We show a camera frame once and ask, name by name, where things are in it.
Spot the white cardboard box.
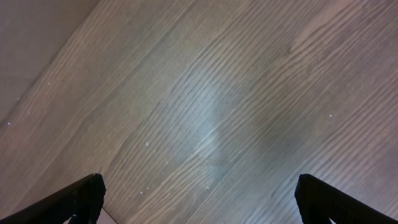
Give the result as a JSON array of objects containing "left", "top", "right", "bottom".
[{"left": 63, "top": 208, "right": 118, "bottom": 224}]

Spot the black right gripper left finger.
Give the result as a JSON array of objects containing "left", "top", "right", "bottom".
[{"left": 1, "top": 173, "right": 106, "bottom": 224}]

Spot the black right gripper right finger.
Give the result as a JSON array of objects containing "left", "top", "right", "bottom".
[{"left": 295, "top": 174, "right": 397, "bottom": 224}]

